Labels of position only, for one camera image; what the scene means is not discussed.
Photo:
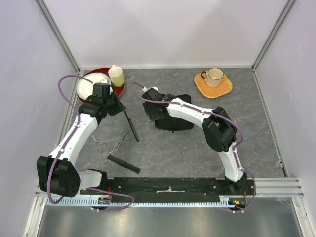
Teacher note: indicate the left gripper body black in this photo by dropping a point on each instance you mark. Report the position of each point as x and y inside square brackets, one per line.
[113, 105]

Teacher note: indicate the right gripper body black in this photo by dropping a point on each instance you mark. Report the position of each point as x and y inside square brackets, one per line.
[150, 113]

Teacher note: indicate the black zipper tool case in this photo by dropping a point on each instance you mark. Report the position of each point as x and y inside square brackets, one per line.
[170, 123]

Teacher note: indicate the black handled comb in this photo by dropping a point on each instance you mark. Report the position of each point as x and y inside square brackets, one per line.
[132, 127]

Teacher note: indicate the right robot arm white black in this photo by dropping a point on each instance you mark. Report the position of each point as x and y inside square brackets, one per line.
[219, 130]

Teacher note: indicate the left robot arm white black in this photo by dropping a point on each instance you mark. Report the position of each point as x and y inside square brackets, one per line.
[56, 172]

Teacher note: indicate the white paper plate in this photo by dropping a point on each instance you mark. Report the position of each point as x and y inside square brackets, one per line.
[85, 88]

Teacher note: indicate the pale yellow cup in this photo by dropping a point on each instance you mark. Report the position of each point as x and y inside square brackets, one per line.
[116, 75]

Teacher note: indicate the silver scissors left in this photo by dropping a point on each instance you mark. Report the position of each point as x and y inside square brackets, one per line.
[100, 145]

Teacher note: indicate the silver scissors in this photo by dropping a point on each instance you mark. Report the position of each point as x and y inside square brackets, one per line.
[100, 145]
[115, 149]

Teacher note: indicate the silver scissors right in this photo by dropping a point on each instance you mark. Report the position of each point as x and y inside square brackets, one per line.
[115, 149]

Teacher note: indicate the orange woven coaster mat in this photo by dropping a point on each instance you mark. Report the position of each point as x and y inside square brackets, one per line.
[224, 87]

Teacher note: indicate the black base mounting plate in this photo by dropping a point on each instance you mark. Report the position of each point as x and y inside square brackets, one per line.
[177, 189]

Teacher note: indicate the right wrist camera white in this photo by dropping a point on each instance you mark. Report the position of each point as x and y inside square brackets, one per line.
[144, 89]

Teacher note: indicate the cream mug black handle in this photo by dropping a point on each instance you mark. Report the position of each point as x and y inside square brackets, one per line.
[212, 77]

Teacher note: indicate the grey slotted cable duct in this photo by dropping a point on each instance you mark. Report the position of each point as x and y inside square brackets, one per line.
[89, 201]

